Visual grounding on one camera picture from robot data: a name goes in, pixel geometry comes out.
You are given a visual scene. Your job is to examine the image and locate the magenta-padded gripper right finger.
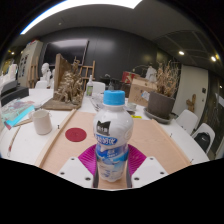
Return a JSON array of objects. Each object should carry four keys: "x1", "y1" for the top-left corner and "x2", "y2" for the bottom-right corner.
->
[{"x1": 125, "y1": 143, "x2": 169, "y2": 189}]

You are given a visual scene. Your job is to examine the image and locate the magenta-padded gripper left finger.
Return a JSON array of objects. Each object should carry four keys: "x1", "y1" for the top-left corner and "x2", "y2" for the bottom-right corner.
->
[{"x1": 56, "y1": 143, "x2": 100, "y2": 189}]

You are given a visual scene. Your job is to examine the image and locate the white blue-capped drink bottle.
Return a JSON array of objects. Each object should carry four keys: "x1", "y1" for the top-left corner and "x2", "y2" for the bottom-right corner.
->
[{"x1": 92, "y1": 89, "x2": 135, "y2": 183}]

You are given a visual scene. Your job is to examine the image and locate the flat round red coaster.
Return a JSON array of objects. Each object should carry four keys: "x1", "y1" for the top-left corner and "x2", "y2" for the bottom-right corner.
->
[{"x1": 64, "y1": 127, "x2": 88, "y2": 143}]

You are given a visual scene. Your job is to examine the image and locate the dark round plant saucer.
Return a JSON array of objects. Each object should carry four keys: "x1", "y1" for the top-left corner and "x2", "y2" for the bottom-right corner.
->
[{"x1": 143, "y1": 107, "x2": 174, "y2": 125}]

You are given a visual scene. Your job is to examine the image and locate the white ceramic mug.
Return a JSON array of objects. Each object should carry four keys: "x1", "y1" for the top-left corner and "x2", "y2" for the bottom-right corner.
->
[{"x1": 29, "y1": 108, "x2": 54, "y2": 136}]

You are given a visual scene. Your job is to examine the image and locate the black backpack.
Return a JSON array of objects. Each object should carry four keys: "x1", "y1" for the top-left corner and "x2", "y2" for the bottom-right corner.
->
[{"x1": 194, "y1": 131, "x2": 212, "y2": 153}]

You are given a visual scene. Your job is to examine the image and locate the small white cup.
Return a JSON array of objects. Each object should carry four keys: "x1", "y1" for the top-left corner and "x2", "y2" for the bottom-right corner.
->
[{"x1": 126, "y1": 102, "x2": 138, "y2": 112}]

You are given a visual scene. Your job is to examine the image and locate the red pencil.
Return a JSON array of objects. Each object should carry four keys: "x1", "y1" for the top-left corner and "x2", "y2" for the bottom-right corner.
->
[{"x1": 6, "y1": 125, "x2": 22, "y2": 158}]

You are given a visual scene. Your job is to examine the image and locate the open grey newspaper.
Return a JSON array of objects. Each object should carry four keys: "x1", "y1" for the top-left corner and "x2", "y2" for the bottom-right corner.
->
[{"x1": 89, "y1": 92, "x2": 105, "y2": 113}]

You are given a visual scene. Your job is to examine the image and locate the wooden figure carving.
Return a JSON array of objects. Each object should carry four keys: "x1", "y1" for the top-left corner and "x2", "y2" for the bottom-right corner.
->
[{"x1": 185, "y1": 93, "x2": 198, "y2": 114}]

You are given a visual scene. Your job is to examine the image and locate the brown cardboard box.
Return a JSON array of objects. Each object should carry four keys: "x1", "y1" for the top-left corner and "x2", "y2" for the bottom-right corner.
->
[{"x1": 128, "y1": 77, "x2": 158, "y2": 108}]

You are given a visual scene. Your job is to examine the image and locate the golden rock sculpture on board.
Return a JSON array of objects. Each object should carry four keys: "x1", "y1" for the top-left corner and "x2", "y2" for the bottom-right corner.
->
[{"x1": 41, "y1": 53, "x2": 86, "y2": 111}]

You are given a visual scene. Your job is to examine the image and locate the colourful purple blue book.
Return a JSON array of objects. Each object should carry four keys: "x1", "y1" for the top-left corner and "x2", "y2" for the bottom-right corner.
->
[{"x1": 0, "y1": 99, "x2": 36, "y2": 129}]

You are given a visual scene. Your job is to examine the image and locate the grey spray bottle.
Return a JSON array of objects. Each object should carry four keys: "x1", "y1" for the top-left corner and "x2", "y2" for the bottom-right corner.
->
[{"x1": 107, "y1": 80, "x2": 116, "y2": 92}]

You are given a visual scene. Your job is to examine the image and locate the red box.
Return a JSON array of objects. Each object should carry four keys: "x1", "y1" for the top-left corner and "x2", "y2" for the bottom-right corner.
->
[{"x1": 120, "y1": 70, "x2": 141, "y2": 84}]

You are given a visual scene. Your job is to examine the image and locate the white plaster statue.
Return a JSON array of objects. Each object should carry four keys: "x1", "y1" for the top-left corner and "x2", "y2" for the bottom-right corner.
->
[{"x1": 145, "y1": 64, "x2": 158, "y2": 83}]

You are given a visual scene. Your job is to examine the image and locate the stack of black boxes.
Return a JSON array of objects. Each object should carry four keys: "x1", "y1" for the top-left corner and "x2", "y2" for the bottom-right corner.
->
[{"x1": 0, "y1": 79, "x2": 30, "y2": 107}]

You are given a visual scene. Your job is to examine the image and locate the wooden easel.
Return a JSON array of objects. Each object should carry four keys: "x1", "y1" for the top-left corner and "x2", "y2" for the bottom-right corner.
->
[
  {"x1": 79, "y1": 59, "x2": 97, "y2": 83},
  {"x1": 28, "y1": 64, "x2": 38, "y2": 88}
]

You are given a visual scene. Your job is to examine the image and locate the white plaster bust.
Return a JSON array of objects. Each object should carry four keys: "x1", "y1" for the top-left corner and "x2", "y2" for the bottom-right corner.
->
[{"x1": 39, "y1": 62, "x2": 53, "y2": 88}]

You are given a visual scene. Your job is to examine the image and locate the white tall cabinet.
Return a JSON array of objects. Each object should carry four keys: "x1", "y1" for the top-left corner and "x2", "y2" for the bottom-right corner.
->
[{"x1": 17, "y1": 39, "x2": 44, "y2": 88}]

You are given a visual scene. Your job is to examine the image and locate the long bright ceiling light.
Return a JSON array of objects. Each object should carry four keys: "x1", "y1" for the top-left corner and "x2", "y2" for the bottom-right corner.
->
[{"x1": 19, "y1": 0, "x2": 144, "y2": 36}]

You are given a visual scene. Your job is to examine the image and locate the black wall screen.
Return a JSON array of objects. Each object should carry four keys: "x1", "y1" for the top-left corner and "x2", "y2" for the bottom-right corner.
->
[{"x1": 42, "y1": 39, "x2": 90, "y2": 68}]

